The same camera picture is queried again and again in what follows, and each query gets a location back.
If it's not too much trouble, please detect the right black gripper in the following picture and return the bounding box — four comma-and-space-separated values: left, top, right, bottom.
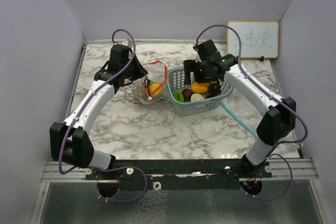
183, 58, 215, 85

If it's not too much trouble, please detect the teal plastic basket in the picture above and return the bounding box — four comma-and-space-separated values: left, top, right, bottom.
166, 68, 234, 116

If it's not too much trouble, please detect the orange mango toy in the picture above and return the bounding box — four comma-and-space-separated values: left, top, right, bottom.
150, 82, 162, 97

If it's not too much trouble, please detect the orange zip clear bag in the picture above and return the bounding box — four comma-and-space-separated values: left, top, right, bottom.
133, 60, 168, 105

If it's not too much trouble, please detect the brown longan bunch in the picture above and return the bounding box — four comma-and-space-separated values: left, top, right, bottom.
133, 77, 151, 104

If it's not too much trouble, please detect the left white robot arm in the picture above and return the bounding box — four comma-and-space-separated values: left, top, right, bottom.
49, 44, 148, 179

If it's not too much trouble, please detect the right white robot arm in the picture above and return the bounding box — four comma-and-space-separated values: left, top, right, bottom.
183, 40, 296, 177

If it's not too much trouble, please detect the blue zip clear bag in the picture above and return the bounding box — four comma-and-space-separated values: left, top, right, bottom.
220, 102, 257, 137

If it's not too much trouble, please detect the yellow toy fruit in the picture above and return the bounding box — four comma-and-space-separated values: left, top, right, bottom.
191, 82, 210, 94

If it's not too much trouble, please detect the dark purple toy fruit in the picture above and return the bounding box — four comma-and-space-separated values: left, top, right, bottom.
182, 89, 193, 102

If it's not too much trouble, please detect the green leafy toy vegetable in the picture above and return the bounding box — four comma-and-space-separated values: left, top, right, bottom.
173, 92, 184, 103

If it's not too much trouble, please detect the small whiteboard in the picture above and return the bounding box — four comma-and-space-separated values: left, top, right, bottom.
227, 20, 279, 59

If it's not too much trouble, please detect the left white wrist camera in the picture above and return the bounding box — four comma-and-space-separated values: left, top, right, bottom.
113, 39, 133, 48

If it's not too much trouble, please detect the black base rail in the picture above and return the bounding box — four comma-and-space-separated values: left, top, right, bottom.
86, 159, 272, 191

